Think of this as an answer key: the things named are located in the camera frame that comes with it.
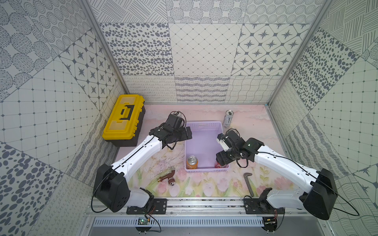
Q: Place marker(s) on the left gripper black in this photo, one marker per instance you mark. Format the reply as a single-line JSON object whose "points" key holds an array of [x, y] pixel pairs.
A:
{"points": [[179, 134]]}

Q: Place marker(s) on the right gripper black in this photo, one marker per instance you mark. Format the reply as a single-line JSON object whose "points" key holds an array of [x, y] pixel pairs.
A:
{"points": [[222, 158]]}

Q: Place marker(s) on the red cola can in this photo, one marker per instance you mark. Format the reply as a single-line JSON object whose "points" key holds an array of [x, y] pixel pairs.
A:
{"points": [[218, 165]]}

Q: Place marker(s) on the lilac plastic basket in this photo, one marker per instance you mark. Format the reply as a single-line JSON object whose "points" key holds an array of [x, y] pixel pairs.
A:
{"points": [[204, 146]]}

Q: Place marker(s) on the orange drink can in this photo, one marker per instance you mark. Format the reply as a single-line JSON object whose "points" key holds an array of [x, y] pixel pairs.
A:
{"points": [[192, 162]]}

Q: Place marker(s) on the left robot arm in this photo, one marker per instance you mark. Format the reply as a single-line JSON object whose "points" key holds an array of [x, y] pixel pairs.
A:
{"points": [[111, 181]]}

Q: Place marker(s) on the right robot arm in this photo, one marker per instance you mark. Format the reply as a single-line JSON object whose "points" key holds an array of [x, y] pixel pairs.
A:
{"points": [[316, 192]]}

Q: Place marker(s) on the grey pry bar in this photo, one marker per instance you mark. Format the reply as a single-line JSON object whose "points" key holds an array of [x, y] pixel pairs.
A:
{"points": [[246, 178]]}

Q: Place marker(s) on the yellow black toolbox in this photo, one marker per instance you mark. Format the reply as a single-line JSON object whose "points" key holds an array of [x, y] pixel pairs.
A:
{"points": [[125, 122]]}

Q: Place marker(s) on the maroon drill chuck tool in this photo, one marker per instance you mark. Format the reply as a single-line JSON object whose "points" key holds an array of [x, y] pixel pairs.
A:
{"points": [[169, 177]]}

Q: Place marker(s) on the black connector box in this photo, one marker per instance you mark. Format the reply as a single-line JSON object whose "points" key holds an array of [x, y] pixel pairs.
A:
{"points": [[269, 224]]}

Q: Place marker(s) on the green circuit board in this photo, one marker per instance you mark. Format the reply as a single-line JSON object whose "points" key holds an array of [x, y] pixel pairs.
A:
{"points": [[143, 225]]}

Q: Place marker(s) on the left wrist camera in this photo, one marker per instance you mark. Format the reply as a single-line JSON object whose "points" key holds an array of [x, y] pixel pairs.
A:
{"points": [[174, 122]]}

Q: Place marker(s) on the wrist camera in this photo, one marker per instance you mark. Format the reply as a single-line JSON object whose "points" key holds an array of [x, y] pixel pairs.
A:
{"points": [[231, 139], [174, 122]]}

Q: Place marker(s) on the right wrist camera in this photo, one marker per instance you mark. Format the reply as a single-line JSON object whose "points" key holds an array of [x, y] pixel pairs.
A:
{"points": [[231, 139]]}

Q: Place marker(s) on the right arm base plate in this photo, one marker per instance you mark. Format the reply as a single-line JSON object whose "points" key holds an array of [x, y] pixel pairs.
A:
{"points": [[255, 206]]}

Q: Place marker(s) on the aluminium rail frame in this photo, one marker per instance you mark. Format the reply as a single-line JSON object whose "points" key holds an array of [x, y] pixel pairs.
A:
{"points": [[187, 206]]}

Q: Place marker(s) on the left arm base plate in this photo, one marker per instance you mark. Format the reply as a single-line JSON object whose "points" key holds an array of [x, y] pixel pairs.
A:
{"points": [[156, 206]]}

